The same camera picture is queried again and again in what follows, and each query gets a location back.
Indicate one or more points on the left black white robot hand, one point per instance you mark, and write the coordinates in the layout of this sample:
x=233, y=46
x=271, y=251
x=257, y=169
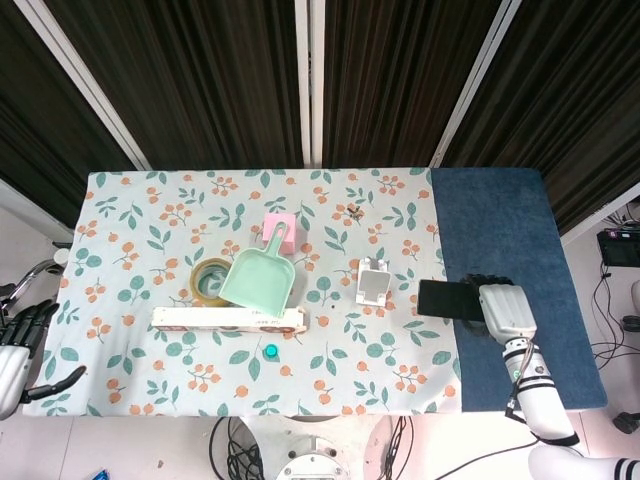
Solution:
x=12, y=365

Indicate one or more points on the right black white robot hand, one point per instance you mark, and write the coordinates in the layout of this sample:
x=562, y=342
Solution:
x=505, y=310

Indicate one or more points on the black smartphone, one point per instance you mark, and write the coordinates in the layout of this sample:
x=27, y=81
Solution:
x=445, y=299

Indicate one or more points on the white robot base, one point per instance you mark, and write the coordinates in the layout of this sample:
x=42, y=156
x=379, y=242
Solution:
x=312, y=450

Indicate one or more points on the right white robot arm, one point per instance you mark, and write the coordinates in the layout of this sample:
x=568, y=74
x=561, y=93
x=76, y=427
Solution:
x=537, y=395

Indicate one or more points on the small white mirror stand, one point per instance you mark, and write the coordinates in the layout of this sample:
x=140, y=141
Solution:
x=372, y=285

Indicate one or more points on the blue felt mat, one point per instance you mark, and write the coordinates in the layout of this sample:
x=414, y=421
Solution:
x=500, y=225

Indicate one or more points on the black electronic device box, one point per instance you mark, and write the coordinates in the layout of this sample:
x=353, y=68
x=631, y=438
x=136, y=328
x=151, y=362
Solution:
x=620, y=247

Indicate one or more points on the small blue wrapper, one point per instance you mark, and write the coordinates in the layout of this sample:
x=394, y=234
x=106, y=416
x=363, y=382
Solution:
x=101, y=474

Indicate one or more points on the small brown debris piece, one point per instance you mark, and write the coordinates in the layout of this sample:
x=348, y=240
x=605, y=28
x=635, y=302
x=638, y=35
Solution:
x=355, y=210

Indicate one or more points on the long baking paper box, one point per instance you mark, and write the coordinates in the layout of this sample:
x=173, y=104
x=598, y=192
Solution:
x=200, y=319

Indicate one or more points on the clear packing tape roll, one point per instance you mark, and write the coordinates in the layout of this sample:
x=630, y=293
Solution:
x=200, y=290

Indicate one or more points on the floral orange green tablecloth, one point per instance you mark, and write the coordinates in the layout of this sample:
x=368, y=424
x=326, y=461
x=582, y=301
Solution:
x=150, y=210

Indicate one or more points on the pink foam block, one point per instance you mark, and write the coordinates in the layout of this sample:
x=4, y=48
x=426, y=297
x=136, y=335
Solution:
x=290, y=232

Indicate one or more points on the small teal round cap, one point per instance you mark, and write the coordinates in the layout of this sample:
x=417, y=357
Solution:
x=271, y=351

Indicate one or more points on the mint green plastic dustpan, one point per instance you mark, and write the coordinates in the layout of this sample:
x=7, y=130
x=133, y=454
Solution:
x=257, y=285

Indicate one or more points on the dark pleated curtain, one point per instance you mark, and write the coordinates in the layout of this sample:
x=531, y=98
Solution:
x=200, y=75

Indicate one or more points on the chrome metal cart frame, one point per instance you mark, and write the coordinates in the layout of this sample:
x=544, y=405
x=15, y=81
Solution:
x=40, y=272

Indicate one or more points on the white metal frame post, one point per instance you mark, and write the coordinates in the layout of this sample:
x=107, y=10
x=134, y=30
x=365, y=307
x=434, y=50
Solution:
x=310, y=80
x=85, y=80
x=475, y=80

